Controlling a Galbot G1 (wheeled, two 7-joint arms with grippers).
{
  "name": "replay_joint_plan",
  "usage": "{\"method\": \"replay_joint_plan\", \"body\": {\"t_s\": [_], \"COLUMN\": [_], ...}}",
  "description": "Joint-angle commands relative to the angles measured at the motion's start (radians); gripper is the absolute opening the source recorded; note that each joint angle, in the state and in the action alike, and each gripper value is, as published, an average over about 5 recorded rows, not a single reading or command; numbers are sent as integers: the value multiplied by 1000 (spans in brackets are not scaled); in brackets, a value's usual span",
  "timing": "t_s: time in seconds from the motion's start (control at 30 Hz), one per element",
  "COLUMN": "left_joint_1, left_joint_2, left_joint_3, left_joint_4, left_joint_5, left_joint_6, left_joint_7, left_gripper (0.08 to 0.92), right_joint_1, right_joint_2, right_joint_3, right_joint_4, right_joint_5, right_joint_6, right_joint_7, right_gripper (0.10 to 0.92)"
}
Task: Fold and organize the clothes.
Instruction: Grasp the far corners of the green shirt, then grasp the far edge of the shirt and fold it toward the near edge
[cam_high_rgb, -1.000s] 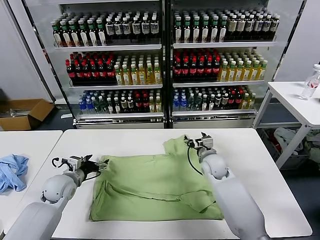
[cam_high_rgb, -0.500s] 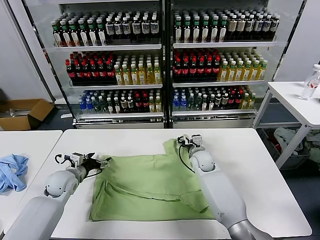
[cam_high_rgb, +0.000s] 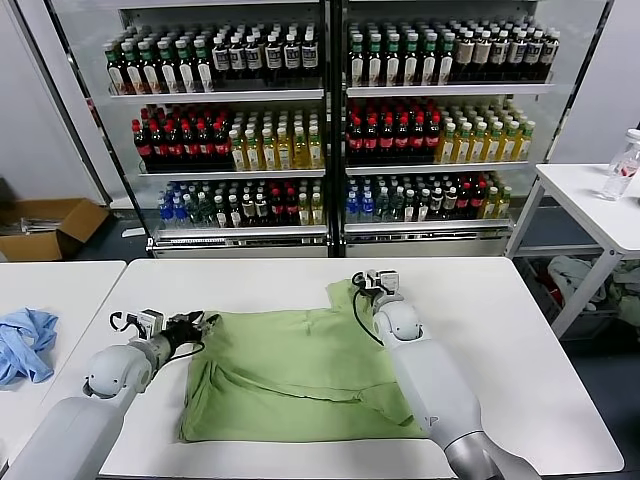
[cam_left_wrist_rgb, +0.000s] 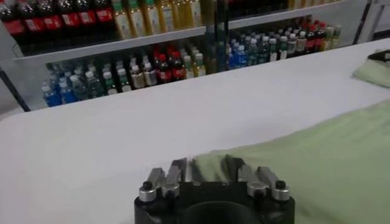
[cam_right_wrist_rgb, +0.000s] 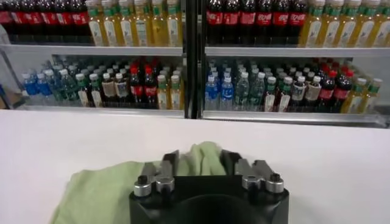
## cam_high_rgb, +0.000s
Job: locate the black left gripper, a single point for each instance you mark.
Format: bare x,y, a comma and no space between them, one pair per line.
182,334

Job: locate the light green t-shirt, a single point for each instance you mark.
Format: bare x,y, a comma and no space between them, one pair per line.
280,360

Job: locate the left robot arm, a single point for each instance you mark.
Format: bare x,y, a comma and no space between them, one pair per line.
75,425

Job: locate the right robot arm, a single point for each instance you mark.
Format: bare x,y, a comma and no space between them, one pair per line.
430,380

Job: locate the small green-tinted clear bottle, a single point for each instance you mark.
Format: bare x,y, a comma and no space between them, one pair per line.
395,207
207,213
381,207
194,214

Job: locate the small blue water bottle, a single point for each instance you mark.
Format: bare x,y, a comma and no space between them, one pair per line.
352,210
179,215
165,216
367,210

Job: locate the small dark bottle white cap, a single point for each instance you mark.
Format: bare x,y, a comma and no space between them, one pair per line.
409,207
437,206
248,212
450,206
221,213
234,213
262,212
423,207

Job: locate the white flat floor object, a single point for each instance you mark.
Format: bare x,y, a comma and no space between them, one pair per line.
133,232

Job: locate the small cola bottle red cap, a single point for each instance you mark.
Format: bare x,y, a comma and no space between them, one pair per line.
463,204
276,210
290,209
477,203

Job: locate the white rectangular table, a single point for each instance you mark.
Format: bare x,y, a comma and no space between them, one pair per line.
60,290

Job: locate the small yellow tea bottle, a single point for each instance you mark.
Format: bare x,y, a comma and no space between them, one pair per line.
316,210
490,205
303,211
504,204

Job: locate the open cardboard box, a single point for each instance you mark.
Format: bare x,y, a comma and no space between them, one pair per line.
75,220

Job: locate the light blue crumpled garment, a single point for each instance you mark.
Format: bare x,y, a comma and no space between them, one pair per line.
25,344

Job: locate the grey metal parts bundle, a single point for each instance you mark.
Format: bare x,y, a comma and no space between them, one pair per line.
30,226

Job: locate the white beverage display shelf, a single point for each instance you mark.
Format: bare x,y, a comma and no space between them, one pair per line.
440,92
225,96

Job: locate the black bulky object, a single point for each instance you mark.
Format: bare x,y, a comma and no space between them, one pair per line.
7,199

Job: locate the dark tea bottle green cap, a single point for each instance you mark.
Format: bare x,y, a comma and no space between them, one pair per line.
134,73
168,72
150,72
445,61
374,63
203,70
116,73
356,63
185,71
410,63
392,63
428,62

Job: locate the dark bottle navy label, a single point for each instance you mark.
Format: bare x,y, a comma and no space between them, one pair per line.
309,60
236,63
253,63
291,61
272,62
219,63

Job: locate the red garment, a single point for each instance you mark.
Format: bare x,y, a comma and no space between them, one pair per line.
548,287

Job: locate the white crumpled garment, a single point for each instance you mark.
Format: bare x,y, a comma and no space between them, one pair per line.
570,272

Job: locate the dark bottle beige label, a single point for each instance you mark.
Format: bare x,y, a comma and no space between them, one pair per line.
481,56
464,56
498,56
549,54
516,55
533,55

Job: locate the grey plastic laundry crate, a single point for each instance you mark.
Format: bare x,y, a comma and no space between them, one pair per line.
590,320

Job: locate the white table grey legs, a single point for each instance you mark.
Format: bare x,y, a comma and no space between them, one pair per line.
570,195

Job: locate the pale green crumpled garment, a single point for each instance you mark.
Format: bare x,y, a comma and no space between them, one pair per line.
627,295

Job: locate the clear plastic water bottle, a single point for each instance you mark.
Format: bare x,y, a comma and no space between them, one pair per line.
620,170

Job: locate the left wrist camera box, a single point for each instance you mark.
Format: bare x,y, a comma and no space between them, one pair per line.
149,322

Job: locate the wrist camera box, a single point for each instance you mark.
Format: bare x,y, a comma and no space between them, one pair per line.
386,281
149,322

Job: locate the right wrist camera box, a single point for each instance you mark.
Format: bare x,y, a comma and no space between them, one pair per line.
386,281

